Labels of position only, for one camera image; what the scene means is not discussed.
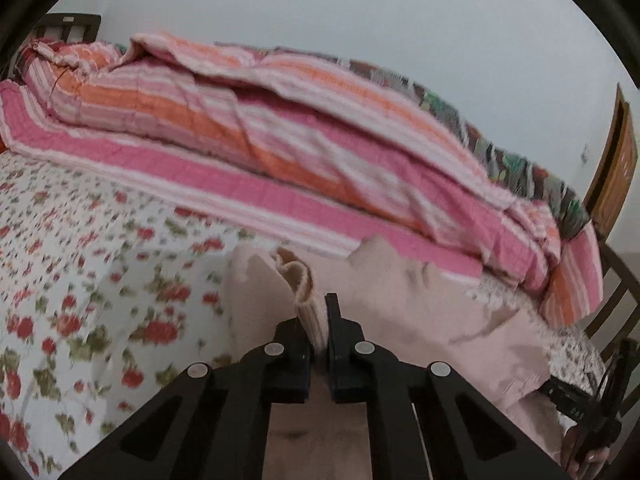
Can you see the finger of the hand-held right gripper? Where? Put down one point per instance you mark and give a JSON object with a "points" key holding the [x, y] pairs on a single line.
{"points": [[567, 396]]}

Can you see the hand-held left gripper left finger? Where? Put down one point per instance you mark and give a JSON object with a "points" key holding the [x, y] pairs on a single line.
{"points": [[290, 360]]}

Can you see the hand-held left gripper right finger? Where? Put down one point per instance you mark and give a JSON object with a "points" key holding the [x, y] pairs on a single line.
{"points": [[345, 360]]}

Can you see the pink knit sweater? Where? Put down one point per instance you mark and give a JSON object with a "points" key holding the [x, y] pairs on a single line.
{"points": [[400, 300]]}

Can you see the person's right hand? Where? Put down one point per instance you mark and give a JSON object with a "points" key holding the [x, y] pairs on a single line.
{"points": [[585, 460]]}

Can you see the dark wooden chair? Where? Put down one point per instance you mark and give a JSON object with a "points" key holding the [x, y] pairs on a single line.
{"points": [[617, 280]]}

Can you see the floral bed sheet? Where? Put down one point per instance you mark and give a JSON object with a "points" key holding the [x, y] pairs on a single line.
{"points": [[100, 270]]}

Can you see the brown wooden door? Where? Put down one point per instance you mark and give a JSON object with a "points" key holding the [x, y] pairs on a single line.
{"points": [[617, 170]]}

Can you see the pink orange striped quilt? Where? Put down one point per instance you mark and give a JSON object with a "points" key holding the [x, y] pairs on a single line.
{"points": [[280, 125]]}

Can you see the multicolour patchwork blanket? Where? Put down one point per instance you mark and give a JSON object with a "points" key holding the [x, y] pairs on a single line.
{"points": [[500, 160]]}

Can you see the dark wooden headboard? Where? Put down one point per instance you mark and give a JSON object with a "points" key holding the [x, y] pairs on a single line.
{"points": [[70, 25]]}

